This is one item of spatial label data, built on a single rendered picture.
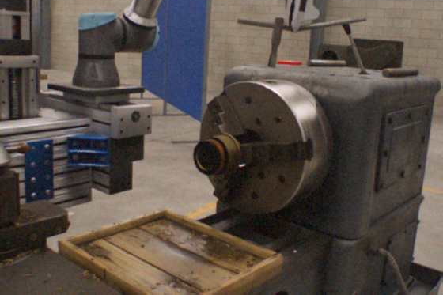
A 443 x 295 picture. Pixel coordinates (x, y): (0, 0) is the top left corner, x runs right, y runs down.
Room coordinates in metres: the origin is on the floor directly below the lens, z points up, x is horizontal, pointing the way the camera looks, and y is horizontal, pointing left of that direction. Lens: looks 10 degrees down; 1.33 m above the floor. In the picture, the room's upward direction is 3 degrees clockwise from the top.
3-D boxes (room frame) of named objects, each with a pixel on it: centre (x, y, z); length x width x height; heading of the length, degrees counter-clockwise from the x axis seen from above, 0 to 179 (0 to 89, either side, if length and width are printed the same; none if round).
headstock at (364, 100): (1.44, -0.34, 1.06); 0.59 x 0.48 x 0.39; 140
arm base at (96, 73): (1.52, 0.42, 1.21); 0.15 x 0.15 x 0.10
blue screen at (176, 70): (7.89, 1.00, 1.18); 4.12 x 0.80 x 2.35; 21
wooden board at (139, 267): (0.90, 0.10, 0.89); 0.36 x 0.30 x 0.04; 50
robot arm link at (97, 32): (1.52, 0.41, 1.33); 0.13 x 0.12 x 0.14; 135
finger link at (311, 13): (1.10, -0.17, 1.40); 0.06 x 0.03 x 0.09; 110
